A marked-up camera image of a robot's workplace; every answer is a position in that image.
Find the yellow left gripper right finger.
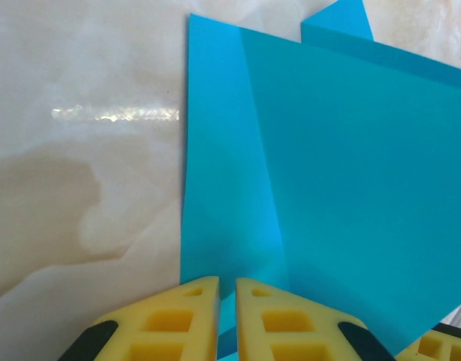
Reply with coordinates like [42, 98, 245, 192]
[235, 277, 397, 361]

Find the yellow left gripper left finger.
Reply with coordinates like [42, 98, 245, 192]
[56, 275, 221, 361]

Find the teal cloth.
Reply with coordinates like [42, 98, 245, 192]
[179, 0, 461, 361]

